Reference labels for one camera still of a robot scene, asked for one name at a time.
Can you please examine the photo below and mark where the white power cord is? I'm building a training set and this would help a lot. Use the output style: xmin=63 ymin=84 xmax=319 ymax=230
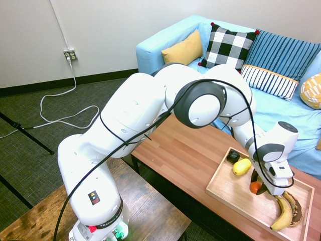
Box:
xmin=0 ymin=57 xmax=100 ymax=139

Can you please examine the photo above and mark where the white wall conduit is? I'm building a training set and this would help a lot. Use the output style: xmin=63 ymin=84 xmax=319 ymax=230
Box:
xmin=48 ymin=0 xmax=70 ymax=51

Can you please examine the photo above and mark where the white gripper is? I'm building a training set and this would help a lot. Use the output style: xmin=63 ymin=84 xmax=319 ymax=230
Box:
xmin=250 ymin=162 xmax=289 ymax=197

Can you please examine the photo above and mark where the wall power outlet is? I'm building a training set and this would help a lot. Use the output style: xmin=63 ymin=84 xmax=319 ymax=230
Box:
xmin=63 ymin=49 xmax=78 ymax=62

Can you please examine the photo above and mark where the brown overripe banana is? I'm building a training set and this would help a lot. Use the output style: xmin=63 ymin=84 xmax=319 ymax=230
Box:
xmin=282 ymin=190 xmax=303 ymax=227

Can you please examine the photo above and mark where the yellow lemon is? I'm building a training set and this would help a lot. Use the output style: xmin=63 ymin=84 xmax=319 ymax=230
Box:
xmin=232 ymin=158 xmax=252 ymax=176

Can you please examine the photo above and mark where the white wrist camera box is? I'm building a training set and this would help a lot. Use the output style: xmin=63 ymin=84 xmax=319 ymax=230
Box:
xmin=265 ymin=161 xmax=295 ymax=180

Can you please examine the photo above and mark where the yellow banana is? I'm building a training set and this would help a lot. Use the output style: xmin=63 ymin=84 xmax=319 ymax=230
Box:
xmin=270 ymin=195 xmax=293 ymax=231

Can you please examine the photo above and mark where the black white checkered pillow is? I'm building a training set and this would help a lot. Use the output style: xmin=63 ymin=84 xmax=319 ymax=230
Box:
xmin=198 ymin=22 xmax=260 ymax=74

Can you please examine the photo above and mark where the yellow white patterned pillow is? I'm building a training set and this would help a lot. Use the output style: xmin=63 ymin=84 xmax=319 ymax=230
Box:
xmin=299 ymin=72 xmax=321 ymax=110

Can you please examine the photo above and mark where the light blue sofa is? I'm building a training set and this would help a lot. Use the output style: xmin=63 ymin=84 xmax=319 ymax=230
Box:
xmin=135 ymin=14 xmax=321 ymax=180

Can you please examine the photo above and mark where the black tripod stand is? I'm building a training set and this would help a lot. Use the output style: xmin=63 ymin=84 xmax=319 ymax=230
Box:
xmin=0 ymin=111 xmax=55 ymax=210

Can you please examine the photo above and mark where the mustard yellow pillow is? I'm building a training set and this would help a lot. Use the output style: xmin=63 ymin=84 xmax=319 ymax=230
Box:
xmin=161 ymin=29 xmax=204 ymax=66

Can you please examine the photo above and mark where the light wooden tray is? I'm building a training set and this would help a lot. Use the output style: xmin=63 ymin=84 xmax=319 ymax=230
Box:
xmin=205 ymin=147 xmax=315 ymax=241

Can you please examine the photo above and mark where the small black round fruit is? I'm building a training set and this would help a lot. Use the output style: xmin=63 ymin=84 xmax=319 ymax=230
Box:
xmin=226 ymin=150 xmax=241 ymax=164

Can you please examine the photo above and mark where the white navy striped pillow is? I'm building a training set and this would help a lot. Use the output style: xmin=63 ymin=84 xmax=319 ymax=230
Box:
xmin=240 ymin=64 xmax=300 ymax=102

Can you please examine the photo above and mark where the reddish wooden coffee table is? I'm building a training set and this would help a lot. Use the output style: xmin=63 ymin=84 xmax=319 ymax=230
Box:
xmin=130 ymin=114 xmax=321 ymax=241

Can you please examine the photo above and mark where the black baseboard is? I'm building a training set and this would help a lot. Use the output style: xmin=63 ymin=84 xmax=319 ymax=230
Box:
xmin=0 ymin=68 xmax=139 ymax=97

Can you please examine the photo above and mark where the blue striped pillow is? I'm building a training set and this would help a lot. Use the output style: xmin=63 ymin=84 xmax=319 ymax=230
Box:
xmin=244 ymin=29 xmax=321 ymax=82

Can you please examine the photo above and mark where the orange tangerine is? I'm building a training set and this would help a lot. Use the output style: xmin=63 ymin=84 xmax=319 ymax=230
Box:
xmin=249 ymin=181 xmax=263 ymax=195

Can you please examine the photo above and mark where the dark rustic wooden table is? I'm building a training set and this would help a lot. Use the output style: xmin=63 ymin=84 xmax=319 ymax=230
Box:
xmin=0 ymin=157 xmax=192 ymax=241

